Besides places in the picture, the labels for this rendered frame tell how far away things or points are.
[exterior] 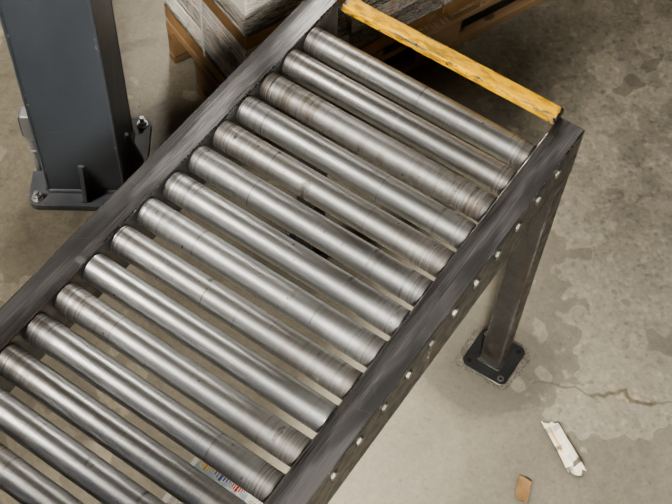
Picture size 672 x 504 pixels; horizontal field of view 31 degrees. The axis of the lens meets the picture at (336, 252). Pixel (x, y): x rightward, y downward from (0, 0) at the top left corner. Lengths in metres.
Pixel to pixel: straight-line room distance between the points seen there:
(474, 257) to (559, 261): 1.00
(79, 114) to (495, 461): 1.16
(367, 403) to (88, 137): 1.22
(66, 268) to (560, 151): 0.82
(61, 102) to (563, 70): 1.31
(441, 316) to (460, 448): 0.82
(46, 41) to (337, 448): 1.16
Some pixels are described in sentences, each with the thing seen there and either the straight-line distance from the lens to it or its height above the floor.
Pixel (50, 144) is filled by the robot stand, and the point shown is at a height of 0.20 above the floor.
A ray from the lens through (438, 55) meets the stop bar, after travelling 2.13.
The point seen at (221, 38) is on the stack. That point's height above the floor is 0.32.
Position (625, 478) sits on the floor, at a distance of 2.68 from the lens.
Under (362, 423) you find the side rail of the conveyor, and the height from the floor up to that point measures 0.80.
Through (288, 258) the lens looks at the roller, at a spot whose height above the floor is 0.79.
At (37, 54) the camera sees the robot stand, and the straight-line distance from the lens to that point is 2.58.
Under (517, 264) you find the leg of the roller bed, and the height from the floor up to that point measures 0.42.
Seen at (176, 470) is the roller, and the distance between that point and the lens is 1.73.
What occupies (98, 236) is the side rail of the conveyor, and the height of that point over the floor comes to 0.80.
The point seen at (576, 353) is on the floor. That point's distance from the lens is 2.79.
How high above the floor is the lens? 2.40
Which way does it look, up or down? 58 degrees down
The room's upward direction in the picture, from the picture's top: 4 degrees clockwise
